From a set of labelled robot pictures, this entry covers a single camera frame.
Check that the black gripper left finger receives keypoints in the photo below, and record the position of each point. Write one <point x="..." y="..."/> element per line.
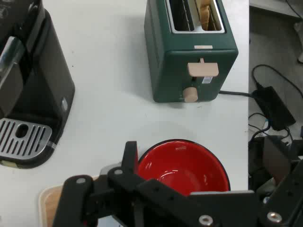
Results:
<point x="125" y="189"/>

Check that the wooden tray with white rim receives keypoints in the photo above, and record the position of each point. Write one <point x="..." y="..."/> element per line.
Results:
<point x="47" y="203"/>

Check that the black power adapter brick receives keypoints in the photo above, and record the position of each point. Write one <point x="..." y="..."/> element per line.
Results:
<point x="274" y="106"/>

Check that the black device with brown panel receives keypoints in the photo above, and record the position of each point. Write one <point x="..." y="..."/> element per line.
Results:
<point x="274" y="158"/>

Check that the red bowl with black rim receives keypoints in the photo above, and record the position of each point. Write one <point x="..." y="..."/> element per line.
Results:
<point x="184" y="165"/>

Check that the black coffee machine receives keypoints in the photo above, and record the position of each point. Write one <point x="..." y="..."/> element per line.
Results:
<point x="47" y="82"/>

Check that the toasted bread slice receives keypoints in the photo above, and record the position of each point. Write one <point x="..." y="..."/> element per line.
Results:
<point x="204" y="16"/>

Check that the dark green toaster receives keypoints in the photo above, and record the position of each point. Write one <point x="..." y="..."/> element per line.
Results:
<point x="170" y="66"/>

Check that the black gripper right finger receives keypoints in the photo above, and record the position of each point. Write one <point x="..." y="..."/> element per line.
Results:
<point x="286" y="196"/>

